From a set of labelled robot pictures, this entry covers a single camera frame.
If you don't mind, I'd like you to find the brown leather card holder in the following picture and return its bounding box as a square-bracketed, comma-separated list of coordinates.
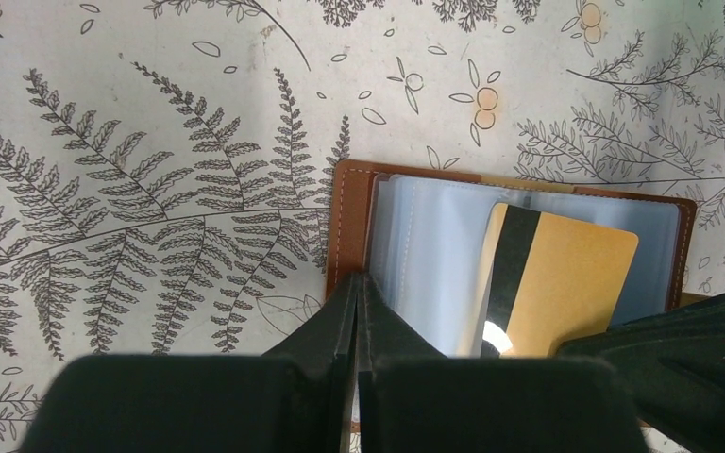
[327, 159, 697, 357]

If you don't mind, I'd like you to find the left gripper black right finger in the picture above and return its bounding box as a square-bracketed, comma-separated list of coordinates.
[357, 274, 647, 452]

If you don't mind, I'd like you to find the floral table mat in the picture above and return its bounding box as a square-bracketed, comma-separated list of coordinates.
[0, 1, 725, 452]

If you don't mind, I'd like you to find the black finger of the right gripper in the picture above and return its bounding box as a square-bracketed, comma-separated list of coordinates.
[557, 294, 725, 452]

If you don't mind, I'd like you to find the yellow black credit card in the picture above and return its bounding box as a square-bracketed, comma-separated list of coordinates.
[473, 203, 639, 358]

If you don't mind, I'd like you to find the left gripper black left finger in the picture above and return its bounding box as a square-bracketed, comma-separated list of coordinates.
[20, 274, 360, 452]

